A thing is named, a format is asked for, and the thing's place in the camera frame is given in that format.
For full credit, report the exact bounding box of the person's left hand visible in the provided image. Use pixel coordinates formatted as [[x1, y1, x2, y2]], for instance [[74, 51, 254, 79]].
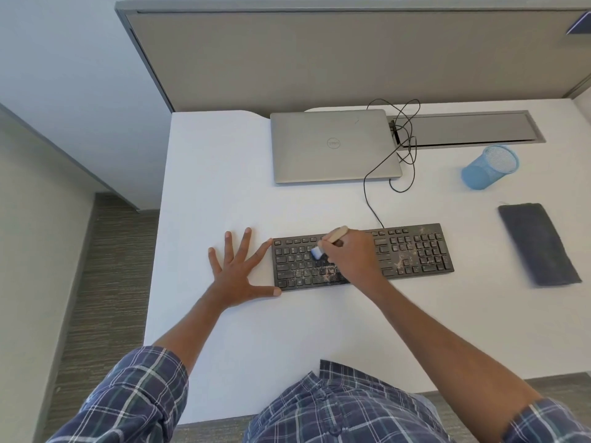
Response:
[[208, 228, 283, 310]]

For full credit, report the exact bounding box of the person's right hand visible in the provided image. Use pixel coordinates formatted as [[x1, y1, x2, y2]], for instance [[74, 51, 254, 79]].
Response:
[[320, 229, 389, 296]]

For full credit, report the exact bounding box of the wooden handle cleaning brush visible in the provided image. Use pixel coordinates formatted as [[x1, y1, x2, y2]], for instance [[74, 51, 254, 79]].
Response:
[[310, 225, 350, 261]]

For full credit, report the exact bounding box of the person's right forearm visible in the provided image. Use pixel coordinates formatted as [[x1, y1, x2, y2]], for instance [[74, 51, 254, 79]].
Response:
[[366, 277, 543, 418]]

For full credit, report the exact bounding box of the person's left forearm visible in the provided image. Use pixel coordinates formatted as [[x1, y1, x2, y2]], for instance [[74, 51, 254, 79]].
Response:
[[152, 294, 234, 375]]

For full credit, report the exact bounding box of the black computer keyboard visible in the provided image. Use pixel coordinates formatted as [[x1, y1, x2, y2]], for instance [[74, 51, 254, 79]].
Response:
[[271, 222, 455, 292]]

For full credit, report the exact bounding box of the silver closed laptop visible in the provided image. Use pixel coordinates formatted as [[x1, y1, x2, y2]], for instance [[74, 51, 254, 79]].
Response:
[[270, 109, 403, 185]]

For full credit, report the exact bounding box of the blue plaid shirt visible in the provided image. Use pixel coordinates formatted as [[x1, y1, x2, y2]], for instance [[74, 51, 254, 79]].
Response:
[[46, 346, 591, 443]]

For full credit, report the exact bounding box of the blue mesh pen cup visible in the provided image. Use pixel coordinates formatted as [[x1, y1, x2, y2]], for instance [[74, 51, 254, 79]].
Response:
[[461, 145, 520, 191]]

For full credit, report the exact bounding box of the grey desk partition panel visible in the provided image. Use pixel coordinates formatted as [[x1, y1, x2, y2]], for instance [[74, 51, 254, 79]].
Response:
[[115, 0, 591, 114]]

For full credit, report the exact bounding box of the dark grey folded cloth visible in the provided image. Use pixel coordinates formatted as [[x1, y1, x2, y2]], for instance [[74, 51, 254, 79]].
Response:
[[498, 203, 582, 287]]

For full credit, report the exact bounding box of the blue object on partition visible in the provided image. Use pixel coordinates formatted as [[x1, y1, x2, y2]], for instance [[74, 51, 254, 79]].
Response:
[[565, 11, 591, 36]]

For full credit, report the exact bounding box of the black keyboard cable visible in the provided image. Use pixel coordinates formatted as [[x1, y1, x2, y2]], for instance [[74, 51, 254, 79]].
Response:
[[363, 98, 422, 230]]

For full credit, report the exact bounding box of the grey desk cable tray cover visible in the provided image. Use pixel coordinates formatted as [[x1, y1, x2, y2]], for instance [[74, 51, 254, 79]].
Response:
[[387, 110, 546, 148]]

